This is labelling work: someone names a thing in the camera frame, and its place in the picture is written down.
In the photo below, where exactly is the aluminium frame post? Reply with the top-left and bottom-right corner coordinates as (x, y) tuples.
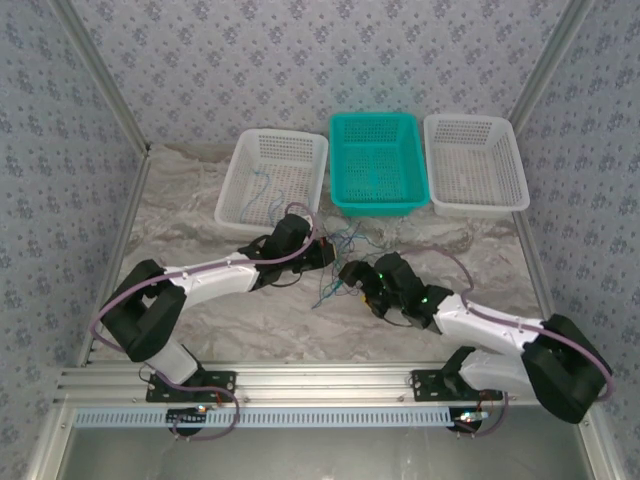
(505, 0), (599, 136)
(49, 0), (154, 156)

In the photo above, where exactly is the black controller board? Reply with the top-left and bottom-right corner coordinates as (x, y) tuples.
(167, 405), (209, 432)
(452, 407), (489, 434)

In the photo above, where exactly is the white slotted cable duct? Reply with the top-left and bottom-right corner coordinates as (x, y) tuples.
(73, 405), (459, 430)

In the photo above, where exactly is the teal perforated plastic basket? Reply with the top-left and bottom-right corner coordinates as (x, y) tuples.
(328, 112), (431, 219)

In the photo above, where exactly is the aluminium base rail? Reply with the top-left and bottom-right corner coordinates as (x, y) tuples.
(54, 360), (546, 406)

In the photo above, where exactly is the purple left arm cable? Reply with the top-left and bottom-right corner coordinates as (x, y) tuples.
(91, 201), (321, 444)

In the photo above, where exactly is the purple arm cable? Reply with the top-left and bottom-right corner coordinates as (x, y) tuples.
(398, 244), (615, 437)
(91, 201), (321, 444)

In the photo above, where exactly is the thin green cable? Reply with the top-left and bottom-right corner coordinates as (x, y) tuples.
(329, 222), (366, 251)

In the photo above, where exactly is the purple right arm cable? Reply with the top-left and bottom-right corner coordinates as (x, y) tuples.
(398, 244), (615, 437)

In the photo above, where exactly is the aluminium frame leg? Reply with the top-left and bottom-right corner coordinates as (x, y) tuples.
(574, 414), (626, 480)
(24, 404), (76, 480)

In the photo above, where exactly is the white perforated plastic basket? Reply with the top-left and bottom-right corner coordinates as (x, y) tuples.
(423, 113), (531, 217)
(213, 128), (330, 241)

